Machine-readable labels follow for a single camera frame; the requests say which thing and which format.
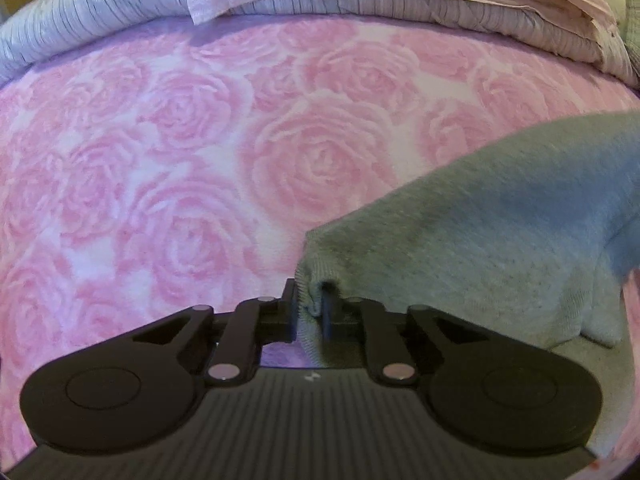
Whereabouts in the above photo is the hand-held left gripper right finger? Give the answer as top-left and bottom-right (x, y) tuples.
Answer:
(320, 282), (502, 387)

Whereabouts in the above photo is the pink rose print blanket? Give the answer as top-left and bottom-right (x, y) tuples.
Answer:
(0, 12), (640, 466)

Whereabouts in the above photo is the grey striped quilt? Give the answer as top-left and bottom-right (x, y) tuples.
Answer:
(0, 0), (640, 86)

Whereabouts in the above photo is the grey sweatshirt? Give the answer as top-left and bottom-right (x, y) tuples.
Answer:
(295, 110), (640, 461)

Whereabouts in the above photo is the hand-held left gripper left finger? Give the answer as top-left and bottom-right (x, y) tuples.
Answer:
(131, 278), (300, 387)

